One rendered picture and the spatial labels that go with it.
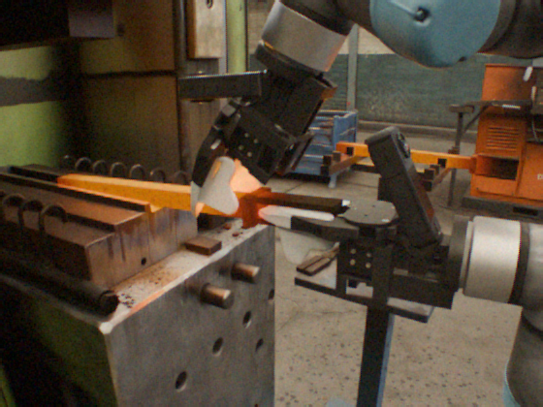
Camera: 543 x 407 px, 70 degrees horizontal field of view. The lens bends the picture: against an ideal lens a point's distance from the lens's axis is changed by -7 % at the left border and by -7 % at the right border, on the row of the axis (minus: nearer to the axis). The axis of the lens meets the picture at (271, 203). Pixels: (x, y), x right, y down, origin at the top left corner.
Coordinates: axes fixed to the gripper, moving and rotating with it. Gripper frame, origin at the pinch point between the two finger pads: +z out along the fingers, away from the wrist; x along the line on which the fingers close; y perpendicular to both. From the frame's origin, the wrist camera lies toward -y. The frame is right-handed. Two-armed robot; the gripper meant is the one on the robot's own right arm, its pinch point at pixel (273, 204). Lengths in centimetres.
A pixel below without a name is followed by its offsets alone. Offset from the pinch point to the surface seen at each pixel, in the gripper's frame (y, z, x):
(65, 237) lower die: 3.4, 21.4, -11.7
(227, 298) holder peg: 14.2, 7.5, 0.6
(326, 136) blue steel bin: 51, 126, 351
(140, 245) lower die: 6.7, 17.4, -4.0
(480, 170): 6, -20, 53
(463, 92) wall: 25, 23, 756
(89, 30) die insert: -20.5, 26.9, 0.0
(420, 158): 4, -8, 53
